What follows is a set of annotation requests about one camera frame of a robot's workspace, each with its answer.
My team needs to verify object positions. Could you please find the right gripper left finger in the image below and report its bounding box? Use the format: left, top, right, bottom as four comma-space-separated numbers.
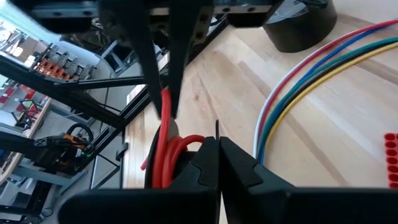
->
58, 136, 222, 224

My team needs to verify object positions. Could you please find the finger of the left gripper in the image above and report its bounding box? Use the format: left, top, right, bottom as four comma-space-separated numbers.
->
98, 0, 165, 121
169, 0, 215, 119

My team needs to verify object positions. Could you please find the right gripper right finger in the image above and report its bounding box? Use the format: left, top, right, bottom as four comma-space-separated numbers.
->
219, 136, 398, 224

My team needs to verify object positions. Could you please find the thin red wire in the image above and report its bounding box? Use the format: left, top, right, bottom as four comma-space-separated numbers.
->
139, 88, 206, 190

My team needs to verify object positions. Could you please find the red ribbed block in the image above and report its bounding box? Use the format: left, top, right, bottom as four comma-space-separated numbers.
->
383, 132, 398, 190

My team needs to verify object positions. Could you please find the multicolour wire harness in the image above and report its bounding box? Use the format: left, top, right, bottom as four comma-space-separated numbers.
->
252, 17, 398, 166

